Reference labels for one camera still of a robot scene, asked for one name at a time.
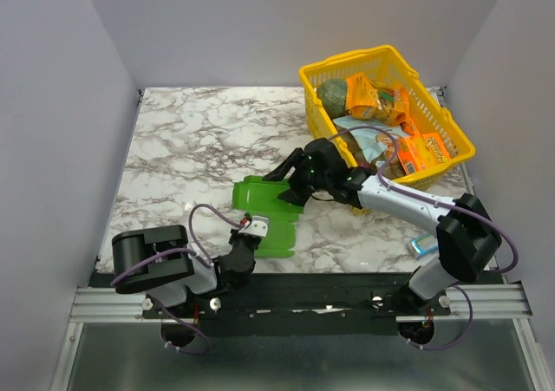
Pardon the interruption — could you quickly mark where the yellow plastic shopping basket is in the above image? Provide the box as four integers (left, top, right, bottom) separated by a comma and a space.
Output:
299, 45, 475, 190

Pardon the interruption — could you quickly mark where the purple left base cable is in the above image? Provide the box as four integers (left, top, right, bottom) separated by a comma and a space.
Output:
151, 297, 212, 355

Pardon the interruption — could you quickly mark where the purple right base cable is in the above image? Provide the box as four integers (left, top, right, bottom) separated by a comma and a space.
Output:
405, 284, 474, 351

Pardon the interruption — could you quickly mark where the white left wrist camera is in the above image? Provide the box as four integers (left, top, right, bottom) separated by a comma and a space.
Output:
242, 215, 270, 238

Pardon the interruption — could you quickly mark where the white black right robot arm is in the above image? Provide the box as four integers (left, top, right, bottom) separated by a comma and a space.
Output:
263, 138, 502, 315

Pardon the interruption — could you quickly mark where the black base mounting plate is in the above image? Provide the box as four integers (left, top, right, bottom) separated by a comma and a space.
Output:
88, 271, 506, 338

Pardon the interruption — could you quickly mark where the light blue snack bag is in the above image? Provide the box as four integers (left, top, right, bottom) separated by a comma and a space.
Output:
333, 115, 409, 170

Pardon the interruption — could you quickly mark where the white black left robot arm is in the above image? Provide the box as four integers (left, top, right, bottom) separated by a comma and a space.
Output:
111, 217, 269, 317

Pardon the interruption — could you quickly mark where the green paper box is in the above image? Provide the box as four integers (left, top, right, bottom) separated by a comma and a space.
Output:
232, 176, 304, 258

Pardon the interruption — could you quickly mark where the small blue white packet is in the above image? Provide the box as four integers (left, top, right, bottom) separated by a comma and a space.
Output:
407, 233, 438, 259

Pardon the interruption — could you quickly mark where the orange cracker box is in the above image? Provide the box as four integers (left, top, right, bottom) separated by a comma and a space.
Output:
397, 133, 451, 174

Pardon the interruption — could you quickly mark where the orange snack bag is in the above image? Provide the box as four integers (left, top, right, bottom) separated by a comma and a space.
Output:
345, 73, 410, 126

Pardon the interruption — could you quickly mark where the aluminium frame rail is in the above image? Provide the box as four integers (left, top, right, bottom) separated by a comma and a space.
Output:
69, 282, 533, 323

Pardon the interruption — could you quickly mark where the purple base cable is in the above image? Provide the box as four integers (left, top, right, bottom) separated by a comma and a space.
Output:
151, 297, 212, 355
405, 284, 474, 351

